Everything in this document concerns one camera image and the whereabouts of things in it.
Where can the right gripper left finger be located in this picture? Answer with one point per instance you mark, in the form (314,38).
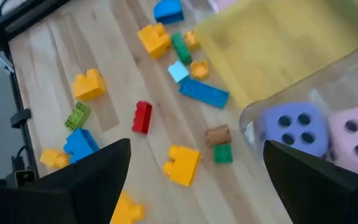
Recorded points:
(104,180)

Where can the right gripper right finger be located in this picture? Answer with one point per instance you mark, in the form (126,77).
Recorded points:
(315,193)

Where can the large blue studded block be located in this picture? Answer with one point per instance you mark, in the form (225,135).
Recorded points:
(79,144)

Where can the pink foam die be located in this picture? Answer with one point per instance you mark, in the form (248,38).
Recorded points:
(353,137)

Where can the purple foam die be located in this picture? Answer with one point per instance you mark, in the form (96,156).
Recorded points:
(294,129)

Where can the red toy brick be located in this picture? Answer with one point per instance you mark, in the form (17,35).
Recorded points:
(142,117)

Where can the lime green toy brick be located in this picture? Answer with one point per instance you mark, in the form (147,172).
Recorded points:
(77,116)

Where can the black table edge clamp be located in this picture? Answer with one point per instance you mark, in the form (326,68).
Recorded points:
(20,118)
(20,179)

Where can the small green toy brick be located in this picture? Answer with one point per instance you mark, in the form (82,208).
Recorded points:
(223,154)

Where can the brown cylinder toy block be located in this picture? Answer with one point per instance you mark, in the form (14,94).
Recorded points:
(218,135)

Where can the mint small toy brick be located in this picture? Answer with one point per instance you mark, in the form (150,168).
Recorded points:
(178,71)

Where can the blue flat long brick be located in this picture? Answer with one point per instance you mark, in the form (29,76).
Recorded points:
(204,92)

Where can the orange flower toy piece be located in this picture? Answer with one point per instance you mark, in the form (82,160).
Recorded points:
(200,69)

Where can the yellow translucent plastic bin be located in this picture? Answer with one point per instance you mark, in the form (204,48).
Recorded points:
(275,46)

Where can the dark green long brick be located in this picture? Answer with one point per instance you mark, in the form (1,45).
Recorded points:
(181,48)

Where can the small orange toy brick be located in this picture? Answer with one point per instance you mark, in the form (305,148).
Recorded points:
(192,40)

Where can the blue heart toy block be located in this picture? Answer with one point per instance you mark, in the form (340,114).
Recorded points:
(168,12)

